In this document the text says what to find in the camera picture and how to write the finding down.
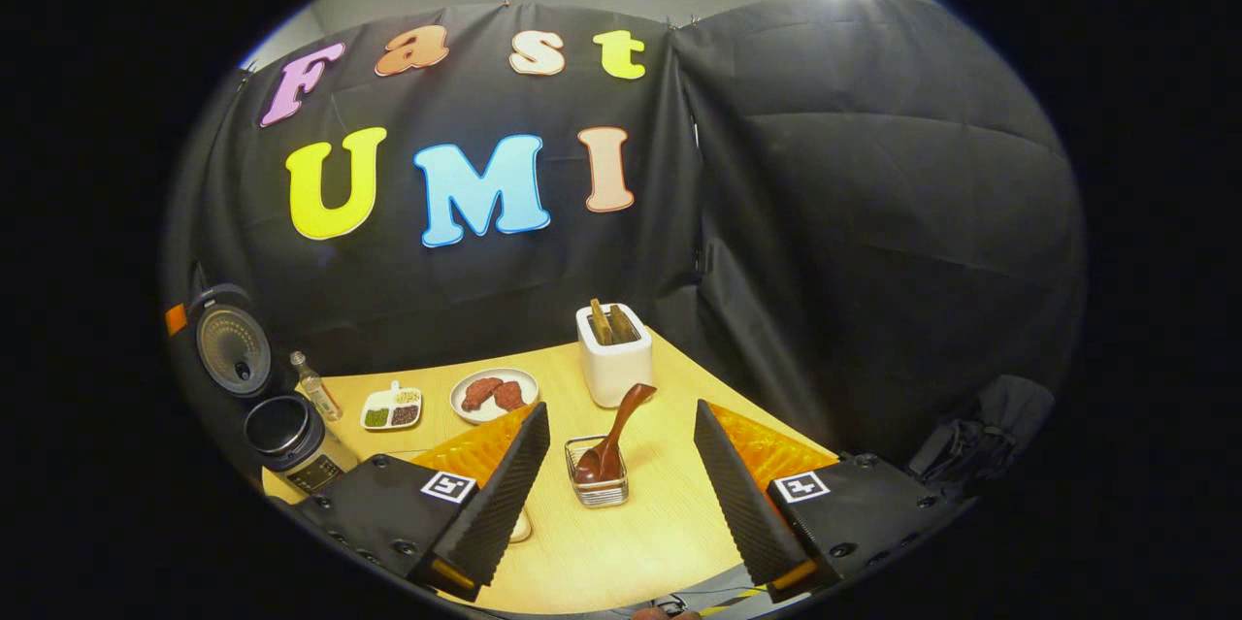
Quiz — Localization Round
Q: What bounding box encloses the white toaster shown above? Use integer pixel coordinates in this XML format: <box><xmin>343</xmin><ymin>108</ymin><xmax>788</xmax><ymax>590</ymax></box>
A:
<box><xmin>576</xmin><ymin>303</ymin><xmax>654</xmax><ymax>408</ymax></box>

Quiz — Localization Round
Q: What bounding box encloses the black rice cooker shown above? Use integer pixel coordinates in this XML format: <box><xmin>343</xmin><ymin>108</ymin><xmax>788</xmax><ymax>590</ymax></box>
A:
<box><xmin>189</xmin><ymin>283</ymin><xmax>360</xmax><ymax>497</ymax></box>

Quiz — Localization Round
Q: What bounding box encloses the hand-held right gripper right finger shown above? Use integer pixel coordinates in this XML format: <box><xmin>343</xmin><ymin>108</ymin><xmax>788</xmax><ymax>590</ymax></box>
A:
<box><xmin>693</xmin><ymin>399</ymin><xmax>971</xmax><ymax>602</ymax></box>

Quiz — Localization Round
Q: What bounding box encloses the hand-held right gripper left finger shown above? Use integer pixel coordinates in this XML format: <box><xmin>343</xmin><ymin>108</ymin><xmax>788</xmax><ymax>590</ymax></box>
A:
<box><xmin>291</xmin><ymin>402</ymin><xmax>552</xmax><ymax>602</ymax></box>

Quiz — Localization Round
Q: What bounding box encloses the dark cloth bundle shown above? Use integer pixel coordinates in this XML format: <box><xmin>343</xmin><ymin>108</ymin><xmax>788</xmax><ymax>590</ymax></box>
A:
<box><xmin>910</xmin><ymin>375</ymin><xmax>1056</xmax><ymax>497</ymax></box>

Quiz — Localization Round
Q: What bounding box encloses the small glass bottle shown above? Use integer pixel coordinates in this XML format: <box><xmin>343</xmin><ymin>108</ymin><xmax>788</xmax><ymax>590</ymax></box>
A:
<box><xmin>289</xmin><ymin>351</ymin><xmax>343</xmax><ymax>422</ymax></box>

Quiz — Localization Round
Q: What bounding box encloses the round white plate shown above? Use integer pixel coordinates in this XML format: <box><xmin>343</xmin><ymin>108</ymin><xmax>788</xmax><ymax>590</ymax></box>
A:
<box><xmin>449</xmin><ymin>368</ymin><xmax>540</xmax><ymax>425</ymax></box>

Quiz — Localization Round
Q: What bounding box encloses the divided white bean dish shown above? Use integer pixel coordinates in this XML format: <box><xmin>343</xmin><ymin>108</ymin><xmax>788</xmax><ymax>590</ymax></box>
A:
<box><xmin>360</xmin><ymin>381</ymin><xmax>424</xmax><ymax>432</ymax></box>

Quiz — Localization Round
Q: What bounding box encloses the black backdrop cloth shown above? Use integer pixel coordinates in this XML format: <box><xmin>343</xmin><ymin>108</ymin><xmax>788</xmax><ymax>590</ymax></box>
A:
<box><xmin>160</xmin><ymin>0</ymin><xmax>1086</xmax><ymax>505</ymax></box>

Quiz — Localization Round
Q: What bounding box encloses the brown wooden spoon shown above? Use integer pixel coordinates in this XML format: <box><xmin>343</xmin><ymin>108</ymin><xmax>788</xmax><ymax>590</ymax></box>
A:
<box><xmin>574</xmin><ymin>383</ymin><xmax>658</xmax><ymax>485</ymax></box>

